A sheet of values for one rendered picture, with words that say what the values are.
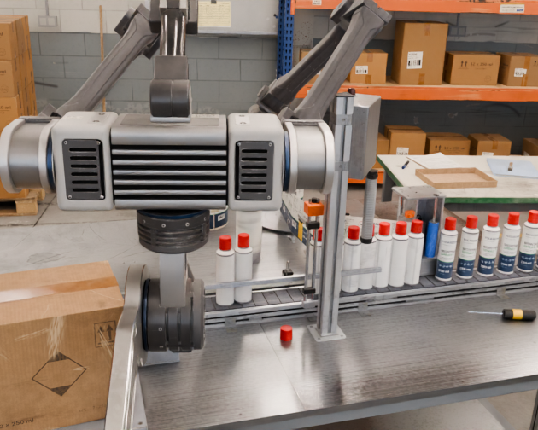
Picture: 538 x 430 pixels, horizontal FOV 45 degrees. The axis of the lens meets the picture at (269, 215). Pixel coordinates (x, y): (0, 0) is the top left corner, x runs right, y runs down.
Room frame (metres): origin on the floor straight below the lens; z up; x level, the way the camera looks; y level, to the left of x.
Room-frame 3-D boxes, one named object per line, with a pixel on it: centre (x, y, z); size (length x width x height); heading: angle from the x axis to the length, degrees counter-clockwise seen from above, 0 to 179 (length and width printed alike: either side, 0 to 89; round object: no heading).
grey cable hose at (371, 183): (1.69, -0.27, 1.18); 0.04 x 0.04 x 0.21
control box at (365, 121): (1.69, -0.22, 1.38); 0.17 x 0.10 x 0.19; 161
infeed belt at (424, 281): (1.74, -0.09, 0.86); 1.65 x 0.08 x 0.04; 106
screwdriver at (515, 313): (1.73, -0.70, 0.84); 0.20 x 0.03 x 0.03; 87
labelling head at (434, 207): (1.95, -0.47, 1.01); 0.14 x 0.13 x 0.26; 106
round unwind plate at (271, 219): (2.37, -0.08, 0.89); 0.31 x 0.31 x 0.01
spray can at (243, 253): (1.70, 0.07, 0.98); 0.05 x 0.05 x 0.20
